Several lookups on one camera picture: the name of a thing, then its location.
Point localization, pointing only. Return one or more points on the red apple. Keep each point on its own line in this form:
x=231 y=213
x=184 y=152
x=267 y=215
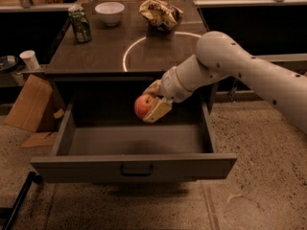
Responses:
x=143 y=104

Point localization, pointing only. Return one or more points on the black drawer handle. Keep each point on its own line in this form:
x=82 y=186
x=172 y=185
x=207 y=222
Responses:
x=137 y=171

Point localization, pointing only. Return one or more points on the grey cabinet counter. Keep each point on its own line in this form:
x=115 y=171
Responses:
x=119 y=62

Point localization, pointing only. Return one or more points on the dark round dish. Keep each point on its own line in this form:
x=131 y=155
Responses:
x=8 y=64

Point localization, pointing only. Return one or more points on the white paper cup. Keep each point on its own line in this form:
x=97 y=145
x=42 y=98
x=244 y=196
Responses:
x=30 y=59

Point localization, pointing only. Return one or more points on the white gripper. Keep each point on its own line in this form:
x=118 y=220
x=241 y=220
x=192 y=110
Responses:
x=172 y=84

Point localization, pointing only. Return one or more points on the green soda can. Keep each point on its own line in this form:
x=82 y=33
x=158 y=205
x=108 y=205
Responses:
x=80 y=23

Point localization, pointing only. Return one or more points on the brown cardboard piece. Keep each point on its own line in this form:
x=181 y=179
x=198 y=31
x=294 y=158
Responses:
x=37 y=109

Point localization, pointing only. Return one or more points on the crumpled chip bag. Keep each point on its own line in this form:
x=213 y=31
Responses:
x=161 y=15

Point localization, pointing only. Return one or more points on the grey open drawer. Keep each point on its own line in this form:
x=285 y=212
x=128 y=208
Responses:
x=92 y=145

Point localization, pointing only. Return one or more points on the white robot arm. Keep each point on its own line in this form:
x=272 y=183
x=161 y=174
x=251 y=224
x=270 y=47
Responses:
x=218 y=56

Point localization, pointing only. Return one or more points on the black metal stand leg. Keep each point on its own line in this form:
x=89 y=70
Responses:
x=9 y=214

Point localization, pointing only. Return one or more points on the white bowl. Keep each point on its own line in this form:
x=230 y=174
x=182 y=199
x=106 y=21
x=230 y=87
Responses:
x=110 y=13

